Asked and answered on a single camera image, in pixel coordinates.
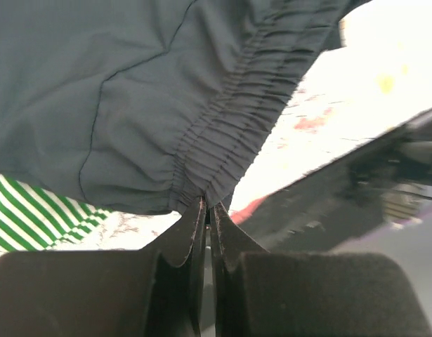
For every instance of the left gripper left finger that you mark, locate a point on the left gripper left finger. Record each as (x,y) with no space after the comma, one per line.
(153,291)

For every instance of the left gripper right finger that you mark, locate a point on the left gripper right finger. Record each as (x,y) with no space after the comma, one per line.
(259,293)

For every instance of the green white striped shorts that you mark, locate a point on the green white striped shorts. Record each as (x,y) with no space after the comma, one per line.
(33,219)

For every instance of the dark navy shorts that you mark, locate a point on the dark navy shorts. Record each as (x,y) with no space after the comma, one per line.
(144,106)

